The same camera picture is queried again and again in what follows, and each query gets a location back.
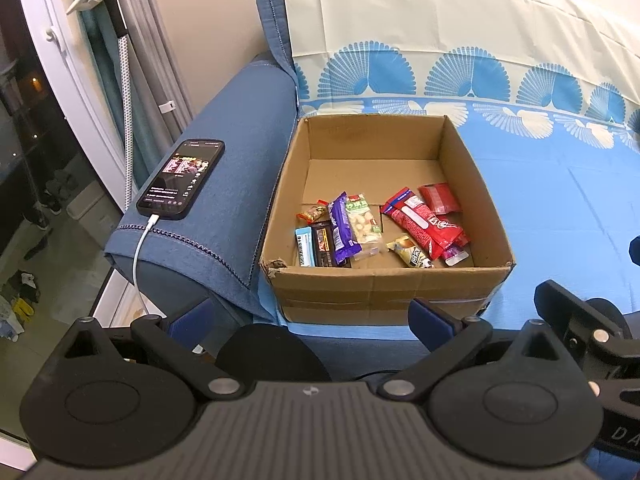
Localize blue white printed sofa cover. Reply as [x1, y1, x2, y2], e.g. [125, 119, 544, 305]
[282, 0, 640, 331]

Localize small peanut bar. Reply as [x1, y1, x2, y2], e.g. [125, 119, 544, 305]
[297, 201, 330, 225]

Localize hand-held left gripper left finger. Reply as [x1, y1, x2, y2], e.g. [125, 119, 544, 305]
[42, 310, 251, 401]

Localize teal curtain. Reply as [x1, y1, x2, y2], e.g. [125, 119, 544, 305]
[75, 0, 126, 126]

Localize dark shoe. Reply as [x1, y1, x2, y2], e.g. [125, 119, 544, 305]
[22, 210, 51, 233]
[39, 187, 63, 216]

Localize long red snack packet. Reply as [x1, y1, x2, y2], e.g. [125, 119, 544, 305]
[381, 187, 463, 243]

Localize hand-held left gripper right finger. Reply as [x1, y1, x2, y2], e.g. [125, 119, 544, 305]
[380, 297, 583, 401]

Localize yellow snack packet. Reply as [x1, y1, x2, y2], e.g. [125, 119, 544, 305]
[387, 236, 433, 269]

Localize white charging cable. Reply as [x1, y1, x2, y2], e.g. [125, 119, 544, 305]
[132, 214, 161, 318]

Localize purple candy bar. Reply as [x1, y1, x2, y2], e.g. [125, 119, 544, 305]
[327, 191, 362, 266]

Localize purple stick sachet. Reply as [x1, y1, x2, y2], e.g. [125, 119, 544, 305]
[442, 242, 473, 267]

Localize light blue stick sachet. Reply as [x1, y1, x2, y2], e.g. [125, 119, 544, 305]
[295, 227, 317, 267]

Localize clear nut packet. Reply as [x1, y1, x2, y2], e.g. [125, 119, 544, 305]
[347, 194, 387, 261]

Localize black snack bar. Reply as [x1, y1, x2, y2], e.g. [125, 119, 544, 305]
[311, 221, 338, 267]

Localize braided steamer hose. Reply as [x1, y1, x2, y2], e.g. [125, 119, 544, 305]
[117, 34, 137, 206]

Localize cardboard box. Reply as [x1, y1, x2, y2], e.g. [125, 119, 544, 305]
[259, 114, 516, 327]

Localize square red snack packet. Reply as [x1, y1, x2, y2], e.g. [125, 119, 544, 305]
[418, 183, 461, 216]

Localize white window frame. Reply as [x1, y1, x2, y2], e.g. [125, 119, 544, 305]
[20, 0, 131, 211]

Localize black smartphone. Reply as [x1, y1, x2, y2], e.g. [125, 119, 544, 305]
[136, 139, 225, 220]

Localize white storage box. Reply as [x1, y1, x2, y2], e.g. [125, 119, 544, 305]
[66, 180, 122, 237]

